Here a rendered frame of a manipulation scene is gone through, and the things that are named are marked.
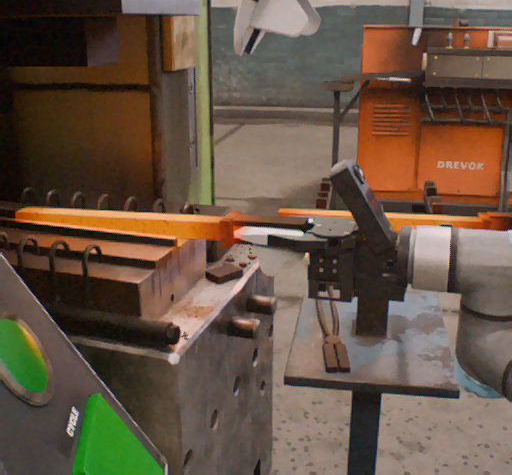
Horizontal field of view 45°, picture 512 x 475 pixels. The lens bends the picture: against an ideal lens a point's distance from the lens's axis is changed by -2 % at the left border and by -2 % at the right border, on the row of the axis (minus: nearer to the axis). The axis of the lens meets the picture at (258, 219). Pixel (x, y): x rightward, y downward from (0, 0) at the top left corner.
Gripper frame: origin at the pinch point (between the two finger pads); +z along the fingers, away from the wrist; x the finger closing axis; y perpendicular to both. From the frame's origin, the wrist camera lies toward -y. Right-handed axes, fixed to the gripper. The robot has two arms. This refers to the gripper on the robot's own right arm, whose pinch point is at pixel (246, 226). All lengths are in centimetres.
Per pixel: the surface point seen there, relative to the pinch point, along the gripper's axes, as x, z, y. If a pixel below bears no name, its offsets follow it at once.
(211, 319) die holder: -5.4, 3.1, 10.6
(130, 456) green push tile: -42.5, -6.8, 0.4
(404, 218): 30.4, -16.8, 7.1
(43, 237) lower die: -4.7, 26.9, 2.3
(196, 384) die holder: -10.9, 3.1, 16.5
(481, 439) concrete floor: 108, -40, 104
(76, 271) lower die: -11.5, 17.5, 3.4
